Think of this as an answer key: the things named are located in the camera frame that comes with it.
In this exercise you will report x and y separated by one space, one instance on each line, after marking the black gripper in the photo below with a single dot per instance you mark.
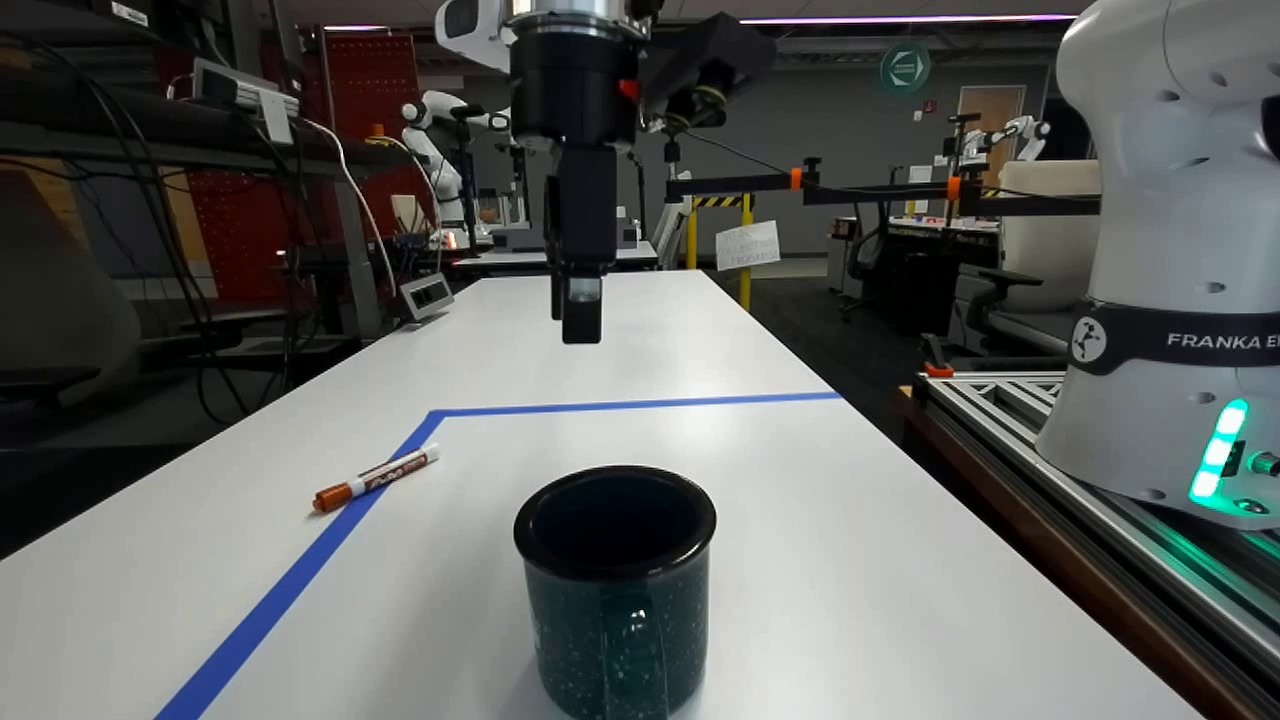
581 203

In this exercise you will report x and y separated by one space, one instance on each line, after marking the red white dry-erase marker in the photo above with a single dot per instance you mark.
381 479

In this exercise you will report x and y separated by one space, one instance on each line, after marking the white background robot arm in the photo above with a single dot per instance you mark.
440 162

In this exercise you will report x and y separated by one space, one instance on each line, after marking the dark green speckled cup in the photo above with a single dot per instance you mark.
613 627

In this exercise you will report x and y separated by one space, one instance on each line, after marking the small grey box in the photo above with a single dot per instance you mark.
426 296

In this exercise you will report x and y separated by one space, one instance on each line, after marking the yellow black striped barrier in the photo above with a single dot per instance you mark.
743 244

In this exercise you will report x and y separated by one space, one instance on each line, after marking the white paper sign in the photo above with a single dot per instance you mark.
750 244

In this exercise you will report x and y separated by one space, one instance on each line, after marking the red cabinet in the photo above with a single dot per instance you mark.
365 93

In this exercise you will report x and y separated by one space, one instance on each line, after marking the black bar with orange clamps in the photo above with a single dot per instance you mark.
865 191

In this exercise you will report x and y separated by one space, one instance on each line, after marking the small orange clamp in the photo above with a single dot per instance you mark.
937 359

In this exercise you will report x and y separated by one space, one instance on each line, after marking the long blue tape strip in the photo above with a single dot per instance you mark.
284 584

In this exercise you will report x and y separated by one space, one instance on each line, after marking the white electronics box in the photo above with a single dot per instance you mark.
247 88

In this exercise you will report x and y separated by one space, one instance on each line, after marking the round green sign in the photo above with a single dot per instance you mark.
905 66

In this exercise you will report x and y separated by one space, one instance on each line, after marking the black office chair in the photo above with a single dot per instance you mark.
1003 301

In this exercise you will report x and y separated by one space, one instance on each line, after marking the wooden edge board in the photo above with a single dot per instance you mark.
1013 493

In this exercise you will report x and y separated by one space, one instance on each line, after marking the dark metal shelf rack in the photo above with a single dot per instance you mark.
122 134

